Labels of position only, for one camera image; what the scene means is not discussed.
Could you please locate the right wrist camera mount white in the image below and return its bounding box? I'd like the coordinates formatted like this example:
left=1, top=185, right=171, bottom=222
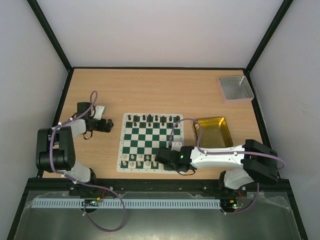
left=171, top=142, right=183, bottom=152

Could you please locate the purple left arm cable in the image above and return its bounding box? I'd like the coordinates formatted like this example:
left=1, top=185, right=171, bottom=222
left=49, top=90, right=127, bottom=232

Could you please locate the black enclosure frame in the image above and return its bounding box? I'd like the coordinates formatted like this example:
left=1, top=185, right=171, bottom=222
left=4, top=0, right=310, bottom=240

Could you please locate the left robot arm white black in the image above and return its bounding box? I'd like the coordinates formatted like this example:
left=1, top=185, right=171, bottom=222
left=35, top=102, right=114, bottom=184

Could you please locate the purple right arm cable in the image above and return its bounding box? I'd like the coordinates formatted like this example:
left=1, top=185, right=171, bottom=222
left=168, top=117, right=287, bottom=216

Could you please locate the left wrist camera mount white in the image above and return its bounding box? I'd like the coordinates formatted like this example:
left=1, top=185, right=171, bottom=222
left=93, top=105, right=106, bottom=120

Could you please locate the gold tin tray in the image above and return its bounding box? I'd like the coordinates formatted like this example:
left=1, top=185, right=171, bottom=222
left=192, top=117, right=234, bottom=149

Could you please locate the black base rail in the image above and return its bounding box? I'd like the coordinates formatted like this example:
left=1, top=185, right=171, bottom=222
left=27, top=177, right=292, bottom=201

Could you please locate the white slotted cable duct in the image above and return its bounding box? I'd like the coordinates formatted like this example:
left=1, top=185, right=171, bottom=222
left=31, top=198, right=221, bottom=209

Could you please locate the green white chess board mat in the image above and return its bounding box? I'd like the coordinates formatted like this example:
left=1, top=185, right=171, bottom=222
left=116, top=113, right=185, bottom=174

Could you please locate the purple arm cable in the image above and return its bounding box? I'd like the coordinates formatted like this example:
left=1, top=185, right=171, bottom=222
left=168, top=117, right=287, bottom=216
left=49, top=90, right=127, bottom=232

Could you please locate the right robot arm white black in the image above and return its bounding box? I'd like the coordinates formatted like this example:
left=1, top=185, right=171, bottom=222
left=154, top=139, right=280, bottom=196

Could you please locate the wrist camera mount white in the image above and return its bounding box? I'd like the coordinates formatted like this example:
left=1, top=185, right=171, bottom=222
left=171, top=142, right=183, bottom=152
left=93, top=105, right=106, bottom=120

